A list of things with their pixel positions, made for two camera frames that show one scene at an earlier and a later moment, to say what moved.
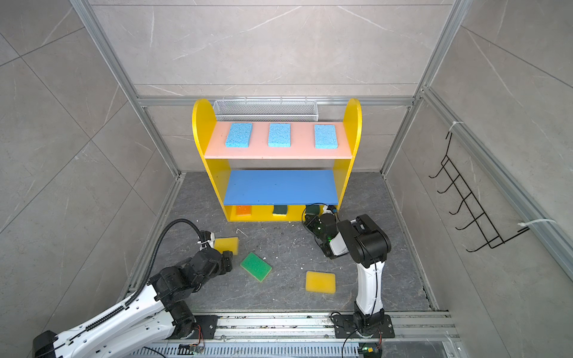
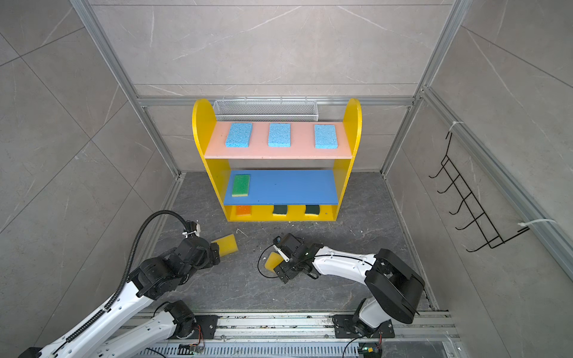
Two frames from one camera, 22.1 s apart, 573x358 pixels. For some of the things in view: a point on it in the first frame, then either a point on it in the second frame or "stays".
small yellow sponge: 228,244 stays
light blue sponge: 239,135 stays
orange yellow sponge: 244,210 stays
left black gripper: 226,262 → 212,256
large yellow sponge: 320,282 → 273,260
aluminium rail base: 310,335 stays
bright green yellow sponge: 257,267 → 241,186
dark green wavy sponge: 312,209 stays
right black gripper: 310,224 → 289,274
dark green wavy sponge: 280,209 stays
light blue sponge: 280,135 stays
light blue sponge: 325,136 stays
